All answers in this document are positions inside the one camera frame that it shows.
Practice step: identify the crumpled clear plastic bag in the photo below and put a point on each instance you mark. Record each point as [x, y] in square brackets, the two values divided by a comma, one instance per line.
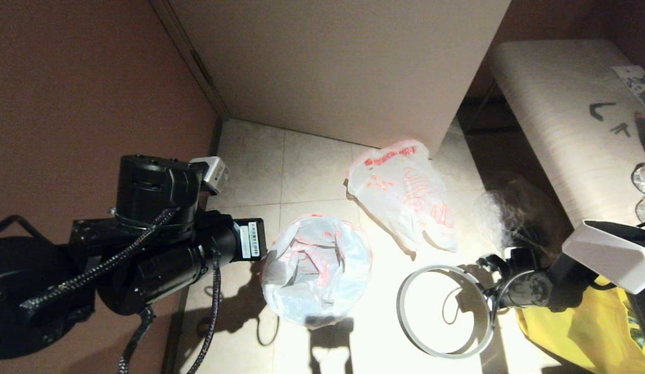
[504, 213]

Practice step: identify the printed paper sheet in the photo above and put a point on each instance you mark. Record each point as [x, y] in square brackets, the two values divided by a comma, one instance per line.
[639, 84]

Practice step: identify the black angle bracket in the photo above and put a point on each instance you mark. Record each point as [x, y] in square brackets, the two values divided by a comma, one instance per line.
[595, 110]

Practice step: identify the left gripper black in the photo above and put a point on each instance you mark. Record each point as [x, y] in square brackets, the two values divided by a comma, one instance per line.
[166, 249]

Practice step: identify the white wood-grain table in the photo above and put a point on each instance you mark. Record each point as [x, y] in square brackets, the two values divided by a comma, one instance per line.
[551, 104]

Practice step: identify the black metal table leg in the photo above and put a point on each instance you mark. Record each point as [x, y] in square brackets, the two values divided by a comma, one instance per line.
[481, 111]

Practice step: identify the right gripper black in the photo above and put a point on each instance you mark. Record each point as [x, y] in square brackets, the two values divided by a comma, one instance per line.
[525, 285]

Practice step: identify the dark door frame strip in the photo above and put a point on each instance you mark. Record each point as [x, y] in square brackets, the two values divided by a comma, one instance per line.
[198, 67]

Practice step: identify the yellow plastic bag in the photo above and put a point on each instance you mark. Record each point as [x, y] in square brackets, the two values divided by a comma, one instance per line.
[572, 332]

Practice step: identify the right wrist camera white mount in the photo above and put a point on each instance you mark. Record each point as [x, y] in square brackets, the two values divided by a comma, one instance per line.
[501, 257]

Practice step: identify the dark baseboard strip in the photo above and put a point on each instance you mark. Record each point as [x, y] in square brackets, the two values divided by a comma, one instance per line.
[211, 150]

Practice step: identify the small black forked bracket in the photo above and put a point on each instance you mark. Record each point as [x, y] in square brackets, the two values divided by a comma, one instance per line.
[621, 130]

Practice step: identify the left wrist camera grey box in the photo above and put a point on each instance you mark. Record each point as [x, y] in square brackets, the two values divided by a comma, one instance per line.
[213, 174]

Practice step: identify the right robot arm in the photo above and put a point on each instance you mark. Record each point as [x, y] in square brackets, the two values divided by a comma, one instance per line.
[608, 254]

